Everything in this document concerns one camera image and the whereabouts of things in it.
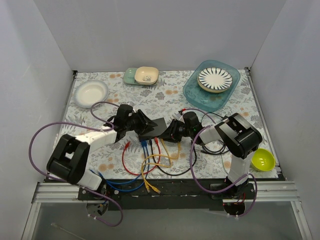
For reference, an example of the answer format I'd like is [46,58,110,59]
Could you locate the black network switch box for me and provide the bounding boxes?
[138,117,167,141]

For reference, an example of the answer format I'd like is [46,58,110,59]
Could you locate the red ethernet cable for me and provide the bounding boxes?
[121,137,162,176]

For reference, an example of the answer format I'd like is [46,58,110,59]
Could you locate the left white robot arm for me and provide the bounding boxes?
[46,104,158,200]

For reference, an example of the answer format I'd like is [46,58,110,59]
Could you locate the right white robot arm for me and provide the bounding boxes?
[159,111,263,199]

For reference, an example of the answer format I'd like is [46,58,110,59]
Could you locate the floral patterned table mat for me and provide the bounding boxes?
[48,69,280,180]

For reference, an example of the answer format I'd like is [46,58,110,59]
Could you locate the teal transparent plastic tray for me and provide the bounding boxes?
[183,60,241,112]

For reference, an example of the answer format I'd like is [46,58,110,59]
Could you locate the green square dish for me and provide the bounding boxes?
[123,67,139,85]

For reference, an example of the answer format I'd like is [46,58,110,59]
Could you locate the white blue-rimmed bowl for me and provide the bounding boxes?
[73,80,109,108]

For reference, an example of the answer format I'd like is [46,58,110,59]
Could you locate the beige square bowl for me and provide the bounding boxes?
[134,66,159,85]

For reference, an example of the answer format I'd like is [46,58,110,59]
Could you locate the striped white blue plate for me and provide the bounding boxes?
[197,67,233,93]

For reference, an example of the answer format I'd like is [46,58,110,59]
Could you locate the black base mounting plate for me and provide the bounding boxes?
[77,177,251,212]

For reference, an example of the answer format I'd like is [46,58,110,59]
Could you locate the lime green bowl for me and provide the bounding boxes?
[251,148,276,172]

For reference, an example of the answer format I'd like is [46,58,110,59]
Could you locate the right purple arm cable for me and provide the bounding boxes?
[179,108,258,217]

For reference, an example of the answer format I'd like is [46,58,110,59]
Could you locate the blue ethernet cable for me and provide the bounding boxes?
[107,141,153,193]
[89,140,151,186]

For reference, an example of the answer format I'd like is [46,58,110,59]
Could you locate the black power adapter cable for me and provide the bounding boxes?
[199,113,232,176]

